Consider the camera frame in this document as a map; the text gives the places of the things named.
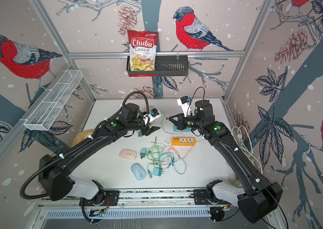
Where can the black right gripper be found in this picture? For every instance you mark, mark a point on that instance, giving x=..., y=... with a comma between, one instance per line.
x=179, y=123

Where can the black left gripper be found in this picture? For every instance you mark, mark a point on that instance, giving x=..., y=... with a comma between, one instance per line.
x=149, y=131

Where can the teal USB charger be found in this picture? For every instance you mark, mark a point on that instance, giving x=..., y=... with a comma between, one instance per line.
x=158, y=171
x=143, y=153

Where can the pink wireless mouse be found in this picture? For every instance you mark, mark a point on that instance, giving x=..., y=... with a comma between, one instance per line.
x=128, y=154

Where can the light blue wireless mouse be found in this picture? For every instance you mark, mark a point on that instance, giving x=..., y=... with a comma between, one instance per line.
x=138, y=171

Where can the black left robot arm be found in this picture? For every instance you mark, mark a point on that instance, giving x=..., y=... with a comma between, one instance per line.
x=54, y=173

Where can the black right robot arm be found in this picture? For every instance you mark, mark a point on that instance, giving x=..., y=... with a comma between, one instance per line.
x=258, y=196

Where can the orange power strip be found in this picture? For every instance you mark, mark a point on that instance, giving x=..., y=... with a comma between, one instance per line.
x=182, y=141

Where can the yellow bamboo steamer basket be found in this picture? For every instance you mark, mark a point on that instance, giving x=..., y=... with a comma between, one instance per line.
x=81, y=136

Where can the Chuba cassava chips bag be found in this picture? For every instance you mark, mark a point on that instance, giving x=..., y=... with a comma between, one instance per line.
x=143, y=48

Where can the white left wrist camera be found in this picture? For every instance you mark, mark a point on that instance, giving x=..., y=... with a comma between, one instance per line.
x=151, y=116

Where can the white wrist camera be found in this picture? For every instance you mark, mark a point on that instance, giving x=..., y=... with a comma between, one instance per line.
x=185, y=103
x=151, y=116

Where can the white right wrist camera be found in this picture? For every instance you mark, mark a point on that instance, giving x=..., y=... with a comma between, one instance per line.
x=185, y=103

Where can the black wire wall basket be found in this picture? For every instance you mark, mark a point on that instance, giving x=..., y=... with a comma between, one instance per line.
x=164, y=66

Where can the aluminium front rail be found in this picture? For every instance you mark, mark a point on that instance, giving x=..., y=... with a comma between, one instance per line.
x=145, y=204

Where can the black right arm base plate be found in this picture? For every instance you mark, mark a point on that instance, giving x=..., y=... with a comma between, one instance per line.
x=206, y=197

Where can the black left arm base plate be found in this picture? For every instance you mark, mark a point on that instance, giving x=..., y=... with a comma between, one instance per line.
x=103, y=198

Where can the white wire wall shelf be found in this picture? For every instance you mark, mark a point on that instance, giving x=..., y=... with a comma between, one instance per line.
x=44, y=114

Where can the aluminium frame corner post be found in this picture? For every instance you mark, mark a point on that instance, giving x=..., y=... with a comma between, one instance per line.
x=55, y=35

